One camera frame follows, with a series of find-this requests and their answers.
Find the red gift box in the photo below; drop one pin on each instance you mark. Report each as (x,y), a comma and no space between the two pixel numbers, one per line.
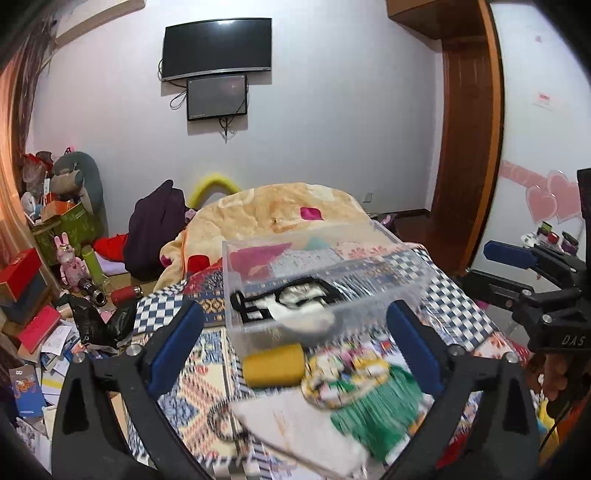
(16,277)

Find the black plastic bag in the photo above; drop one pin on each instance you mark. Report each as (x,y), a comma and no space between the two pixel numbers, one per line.
(93,330)

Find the pink rabbit figurine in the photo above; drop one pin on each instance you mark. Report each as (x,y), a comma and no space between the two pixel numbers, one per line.
(72,268)

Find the red cloth on floor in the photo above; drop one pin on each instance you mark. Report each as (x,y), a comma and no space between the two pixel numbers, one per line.
(111,248)

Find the red cylinder bottle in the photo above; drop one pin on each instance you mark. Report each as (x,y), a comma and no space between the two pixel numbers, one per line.
(121,295)

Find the yellow sponge block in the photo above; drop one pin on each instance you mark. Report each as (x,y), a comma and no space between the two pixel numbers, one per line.
(282,366)

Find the dark purple jacket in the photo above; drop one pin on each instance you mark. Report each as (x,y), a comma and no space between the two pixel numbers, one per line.
(157,219)

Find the floral patterned scrunchie cloth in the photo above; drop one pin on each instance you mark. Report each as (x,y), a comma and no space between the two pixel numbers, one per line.
(337,376)

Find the white embroidered cloth bag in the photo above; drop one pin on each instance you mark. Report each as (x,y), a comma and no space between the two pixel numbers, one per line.
(287,423)

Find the beige floral blanket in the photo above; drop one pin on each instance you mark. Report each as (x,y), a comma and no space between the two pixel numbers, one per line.
(256,212)

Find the clear plastic storage box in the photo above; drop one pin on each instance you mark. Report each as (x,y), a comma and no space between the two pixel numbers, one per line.
(365,261)

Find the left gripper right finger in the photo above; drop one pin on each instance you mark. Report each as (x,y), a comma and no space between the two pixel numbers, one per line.
(504,437)

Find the large wall television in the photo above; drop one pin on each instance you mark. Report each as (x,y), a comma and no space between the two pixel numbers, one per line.
(216,47)

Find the green bottle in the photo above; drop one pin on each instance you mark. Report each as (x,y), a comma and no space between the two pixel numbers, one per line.
(93,266)

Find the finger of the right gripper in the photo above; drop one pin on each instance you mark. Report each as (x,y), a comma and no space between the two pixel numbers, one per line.
(512,254)
(500,292)

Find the small wall monitor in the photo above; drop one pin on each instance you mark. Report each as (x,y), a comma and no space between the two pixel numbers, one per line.
(216,96)

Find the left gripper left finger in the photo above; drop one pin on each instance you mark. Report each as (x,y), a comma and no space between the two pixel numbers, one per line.
(87,441)

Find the green cardboard box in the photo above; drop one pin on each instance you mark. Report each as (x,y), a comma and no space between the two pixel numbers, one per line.
(81,227)

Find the patterned patchwork tablecloth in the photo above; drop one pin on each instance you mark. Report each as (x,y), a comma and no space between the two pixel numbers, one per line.
(212,377)

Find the grey plush toy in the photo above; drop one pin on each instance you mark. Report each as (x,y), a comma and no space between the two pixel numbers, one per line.
(76,175)

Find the green knitted cloth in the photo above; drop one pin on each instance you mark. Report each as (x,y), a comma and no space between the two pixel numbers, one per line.
(380,420)

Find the yellow fuzzy hoop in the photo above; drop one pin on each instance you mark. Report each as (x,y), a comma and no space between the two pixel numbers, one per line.
(211,183)

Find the orange striped curtain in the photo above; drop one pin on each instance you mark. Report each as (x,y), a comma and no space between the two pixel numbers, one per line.
(18,86)

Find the wooden door frame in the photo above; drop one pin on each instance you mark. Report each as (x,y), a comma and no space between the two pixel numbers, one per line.
(472,132)

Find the wooden upper cabinet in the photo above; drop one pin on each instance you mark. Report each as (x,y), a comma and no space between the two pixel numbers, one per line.
(439,19)

